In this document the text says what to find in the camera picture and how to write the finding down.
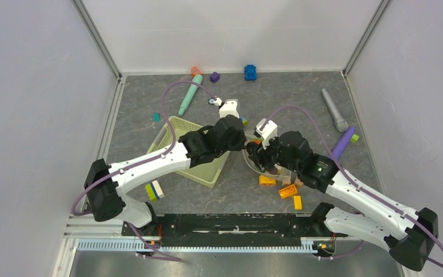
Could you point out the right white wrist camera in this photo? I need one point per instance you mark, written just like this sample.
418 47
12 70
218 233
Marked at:
266 130

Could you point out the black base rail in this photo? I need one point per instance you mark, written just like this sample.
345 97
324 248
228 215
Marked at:
234 230

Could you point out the grey toy microphone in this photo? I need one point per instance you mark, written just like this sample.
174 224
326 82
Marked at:
340 123

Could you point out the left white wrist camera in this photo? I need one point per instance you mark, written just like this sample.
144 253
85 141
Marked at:
229 107

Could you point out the translucent orange brick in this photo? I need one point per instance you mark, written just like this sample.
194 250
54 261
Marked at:
288 191

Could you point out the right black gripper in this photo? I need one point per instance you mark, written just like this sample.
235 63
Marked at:
258 152

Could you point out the orange rounded brick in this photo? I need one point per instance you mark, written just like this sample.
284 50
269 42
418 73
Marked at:
265 181

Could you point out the purple toy cylinder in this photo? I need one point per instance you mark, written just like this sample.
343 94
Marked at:
342 144

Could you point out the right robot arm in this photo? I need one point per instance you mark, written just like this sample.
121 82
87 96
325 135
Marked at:
406 234

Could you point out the light green plastic basket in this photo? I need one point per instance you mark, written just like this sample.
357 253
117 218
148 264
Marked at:
205 174

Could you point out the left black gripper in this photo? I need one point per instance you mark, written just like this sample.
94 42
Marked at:
240 144

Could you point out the teal toy microphone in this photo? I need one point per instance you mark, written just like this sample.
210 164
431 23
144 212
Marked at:
197 79

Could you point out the yellow brick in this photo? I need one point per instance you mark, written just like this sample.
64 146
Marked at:
298 204

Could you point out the purple toy eggplant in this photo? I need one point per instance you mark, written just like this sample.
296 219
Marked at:
273 170

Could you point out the clear polka dot zip bag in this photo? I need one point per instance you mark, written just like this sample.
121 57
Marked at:
250 137

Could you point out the tan cube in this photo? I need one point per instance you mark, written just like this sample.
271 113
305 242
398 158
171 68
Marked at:
286 181
298 183

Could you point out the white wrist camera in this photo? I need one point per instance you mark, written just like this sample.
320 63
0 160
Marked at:
266 130
229 107

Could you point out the small lime green block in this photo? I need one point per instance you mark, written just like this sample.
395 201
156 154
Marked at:
354 138

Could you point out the purple building block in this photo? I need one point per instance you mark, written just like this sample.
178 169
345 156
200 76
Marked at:
214 77

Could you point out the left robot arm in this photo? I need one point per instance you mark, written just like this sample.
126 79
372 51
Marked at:
107 185

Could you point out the green blue white block stack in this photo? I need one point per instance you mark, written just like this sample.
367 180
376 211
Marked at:
154 191

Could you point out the tan cube left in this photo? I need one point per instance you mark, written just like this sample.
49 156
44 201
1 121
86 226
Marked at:
286 181

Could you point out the orange wire shape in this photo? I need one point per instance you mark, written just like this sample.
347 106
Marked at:
195 71

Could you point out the small teal block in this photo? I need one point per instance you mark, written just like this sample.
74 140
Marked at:
156 117

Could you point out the tan cube right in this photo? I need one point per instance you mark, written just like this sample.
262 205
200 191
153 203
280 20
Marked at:
298 183

